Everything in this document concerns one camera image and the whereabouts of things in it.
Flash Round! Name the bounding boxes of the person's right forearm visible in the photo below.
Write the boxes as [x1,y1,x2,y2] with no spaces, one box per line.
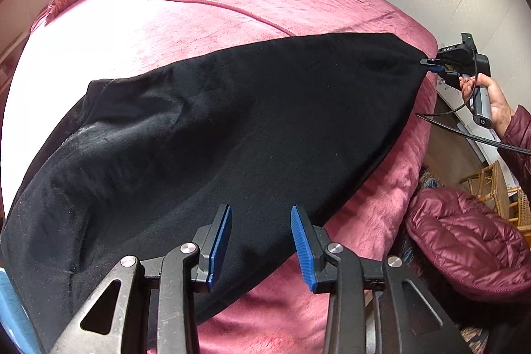
[500,105,531,156]

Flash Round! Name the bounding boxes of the black cable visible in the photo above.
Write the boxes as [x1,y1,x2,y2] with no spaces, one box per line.
[416,111,531,155]

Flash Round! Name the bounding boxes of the pink bed blanket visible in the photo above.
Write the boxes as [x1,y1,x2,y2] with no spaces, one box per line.
[0,0,440,354]

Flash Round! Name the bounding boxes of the wooden chair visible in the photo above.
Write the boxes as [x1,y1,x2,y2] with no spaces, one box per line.
[460,161,531,230]

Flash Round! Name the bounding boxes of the person's right hand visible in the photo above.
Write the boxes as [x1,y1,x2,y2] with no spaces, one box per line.
[460,73,516,140]

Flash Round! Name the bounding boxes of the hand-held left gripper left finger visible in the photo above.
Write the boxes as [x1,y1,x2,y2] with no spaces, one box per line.
[50,204,233,354]

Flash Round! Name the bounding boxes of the blue yellow grey headboard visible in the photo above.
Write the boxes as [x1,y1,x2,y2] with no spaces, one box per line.
[0,267,28,348]

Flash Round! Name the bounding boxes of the maroon puffer jacket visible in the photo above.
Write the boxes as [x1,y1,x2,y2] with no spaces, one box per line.
[406,188,531,303]

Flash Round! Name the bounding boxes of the black pants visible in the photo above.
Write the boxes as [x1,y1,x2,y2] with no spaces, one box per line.
[0,32,434,352]

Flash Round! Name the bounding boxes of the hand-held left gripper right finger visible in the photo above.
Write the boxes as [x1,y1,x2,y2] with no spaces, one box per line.
[290,205,474,354]

